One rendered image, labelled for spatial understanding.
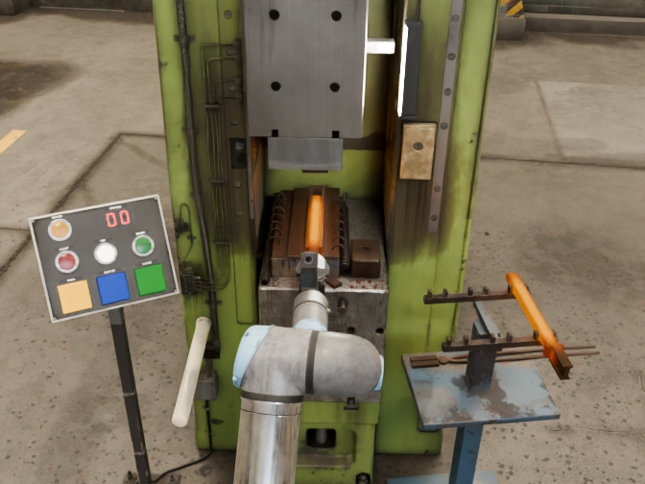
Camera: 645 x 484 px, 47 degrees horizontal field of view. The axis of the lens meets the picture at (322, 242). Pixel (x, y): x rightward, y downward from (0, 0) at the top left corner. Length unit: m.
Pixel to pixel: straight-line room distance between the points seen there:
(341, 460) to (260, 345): 1.40
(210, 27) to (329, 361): 1.05
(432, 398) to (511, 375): 0.27
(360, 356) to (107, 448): 1.81
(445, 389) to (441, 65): 0.92
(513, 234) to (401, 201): 2.12
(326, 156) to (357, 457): 1.12
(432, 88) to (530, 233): 2.35
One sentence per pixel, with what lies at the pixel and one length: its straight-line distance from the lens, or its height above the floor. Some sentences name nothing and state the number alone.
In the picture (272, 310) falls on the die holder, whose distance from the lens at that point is 2.20.
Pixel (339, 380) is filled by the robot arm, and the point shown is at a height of 1.27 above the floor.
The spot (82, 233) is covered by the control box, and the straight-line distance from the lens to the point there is 2.05.
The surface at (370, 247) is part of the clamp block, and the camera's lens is 2.22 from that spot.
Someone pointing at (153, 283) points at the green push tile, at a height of 1.00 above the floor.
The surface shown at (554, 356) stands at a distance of 2.02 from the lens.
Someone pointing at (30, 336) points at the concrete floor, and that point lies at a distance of 3.63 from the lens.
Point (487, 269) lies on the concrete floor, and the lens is 3.95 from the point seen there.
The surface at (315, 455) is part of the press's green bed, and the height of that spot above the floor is 0.16.
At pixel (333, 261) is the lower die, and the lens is 2.16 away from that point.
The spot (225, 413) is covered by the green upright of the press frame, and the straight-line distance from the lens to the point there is 2.79.
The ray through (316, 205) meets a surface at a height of 1.02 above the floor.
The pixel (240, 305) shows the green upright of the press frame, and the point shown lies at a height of 0.69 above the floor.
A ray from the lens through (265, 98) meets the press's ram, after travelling 1.93.
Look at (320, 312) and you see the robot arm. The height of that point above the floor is 1.03.
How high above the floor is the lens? 2.18
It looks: 32 degrees down
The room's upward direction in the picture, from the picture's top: 1 degrees clockwise
